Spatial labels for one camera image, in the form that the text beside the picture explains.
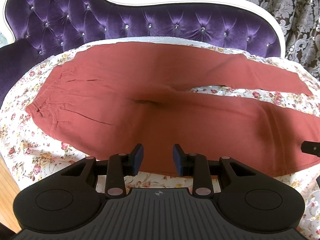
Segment rust red pants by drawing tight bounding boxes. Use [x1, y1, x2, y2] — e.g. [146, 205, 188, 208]
[26, 42, 319, 177]

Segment floral quilted bedspread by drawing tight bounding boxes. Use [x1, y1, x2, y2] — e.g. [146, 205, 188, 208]
[1, 37, 319, 239]

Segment purple tufted velvet headboard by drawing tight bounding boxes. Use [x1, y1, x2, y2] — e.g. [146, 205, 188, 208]
[1, 0, 285, 98]

